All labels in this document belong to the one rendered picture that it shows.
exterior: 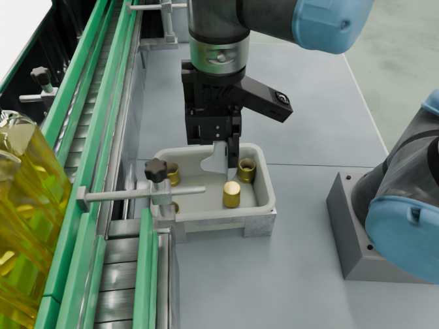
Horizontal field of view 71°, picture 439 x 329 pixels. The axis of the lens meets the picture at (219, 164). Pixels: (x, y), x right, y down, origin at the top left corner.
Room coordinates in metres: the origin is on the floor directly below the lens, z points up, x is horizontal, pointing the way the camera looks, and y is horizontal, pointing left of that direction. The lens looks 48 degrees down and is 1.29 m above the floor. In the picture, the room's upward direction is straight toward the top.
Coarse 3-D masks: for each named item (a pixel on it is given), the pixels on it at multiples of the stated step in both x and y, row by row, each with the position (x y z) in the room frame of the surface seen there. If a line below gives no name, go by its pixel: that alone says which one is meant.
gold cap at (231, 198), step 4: (228, 184) 0.38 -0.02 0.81; (232, 184) 0.38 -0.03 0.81; (236, 184) 0.38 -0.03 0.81; (224, 188) 0.37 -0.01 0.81; (228, 188) 0.37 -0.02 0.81; (232, 188) 0.37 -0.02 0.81; (236, 188) 0.37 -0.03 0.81; (224, 192) 0.36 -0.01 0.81; (228, 192) 0.36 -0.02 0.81; (232, 192) 0.36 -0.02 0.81; (236, 192) 0.36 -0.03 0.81; (224, 196) 0.36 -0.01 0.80; (228, 196) 0.36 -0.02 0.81; (232, 196) 0.36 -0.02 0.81; (236, 196) 0.36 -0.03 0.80; (224, 200) 0.36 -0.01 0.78; (228, 200) 0.36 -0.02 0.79; (232, 200) 0.36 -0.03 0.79; (236, 200) 0.36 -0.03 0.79; (224, 204) 0.36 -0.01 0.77; (228, 204) 0.36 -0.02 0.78; (232, 204) 0.36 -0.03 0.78; (236, 204) 0.36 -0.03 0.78
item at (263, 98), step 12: (240, 84) 0.36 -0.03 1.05; (252, 84) 0.38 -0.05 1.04; (264, 84) 0.40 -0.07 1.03; (228, 96) 0.35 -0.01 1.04; (240, 96) 0.35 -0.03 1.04; (252, 96) 0.35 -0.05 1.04; (264, 96) 0.36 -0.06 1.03; (276, 96) 0.38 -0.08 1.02; (252, 108) 0.35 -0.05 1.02; (264, 108) 0.35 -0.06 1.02; (276, 108) 0.36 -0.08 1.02; (288, 108) 0.36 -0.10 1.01; (276, 120) 0.36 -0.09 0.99
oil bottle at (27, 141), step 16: (16, 112) 0.26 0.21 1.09; (0, 128) 0.23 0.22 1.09; (16, 128) 0.24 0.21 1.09; (32, 128) 0.25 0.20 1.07; (0, 144) 0.22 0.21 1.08; (16, 144) 0.22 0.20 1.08; (32, 144) 0.24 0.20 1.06; (48, 144) 0.27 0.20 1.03; (32, 160) 0.22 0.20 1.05; (48, 160) 0.25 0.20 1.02; (48, 176) 0.23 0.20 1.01; (64, 176) 0.26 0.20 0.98; (48, 192) 0.22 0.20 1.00; (64, 192) 0.24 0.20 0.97; (64, 208) 0.23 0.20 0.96
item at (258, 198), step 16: (240, 144) 0.47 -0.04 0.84; (176, 160) 0.44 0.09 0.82; (192, 160) 0.45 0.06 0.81; (240, 160) 0.46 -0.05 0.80; (256, 160) 0.44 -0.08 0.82; (192, 176) 0.44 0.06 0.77; (208, 176) 0.44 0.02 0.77; (224, 176) 0.44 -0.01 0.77; (256, 176) 0.41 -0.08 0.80; (208, 192) 0.39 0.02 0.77; (240, 192) 0.39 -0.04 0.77; (256, 192) 0.39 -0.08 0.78; (272, 192) 0.34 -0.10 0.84; (192, 208) 0.35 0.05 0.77; (208, 208) 0.35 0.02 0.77; (224, 208) 0.35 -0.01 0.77; (240, 208) 0.31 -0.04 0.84; (256, 208) 0.31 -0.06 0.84; (272, 208) 0.31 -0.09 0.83
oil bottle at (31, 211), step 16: (0, 160) 0.19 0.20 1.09; (16, 160) 0.21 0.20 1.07; (0, 176) 0.18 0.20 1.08; (16, 176) 0.19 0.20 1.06; (32, 176) 0.21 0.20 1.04; (0, 192) 0.17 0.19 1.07; (16, 192) 0.18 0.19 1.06; (32, 192) 0.20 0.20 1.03; (0, 208) 0.16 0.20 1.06; (16, 208) 0.17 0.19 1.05; (32, 208) 0.18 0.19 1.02; (48, 208) 0.20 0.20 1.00; (16, 224) 0.16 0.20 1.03; (32, 224) 0.17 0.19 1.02; (48, 224) 0.19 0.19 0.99; (32, 240) 0.16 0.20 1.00; (48, 240) 0.17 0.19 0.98; (48, 256) 0.16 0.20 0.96
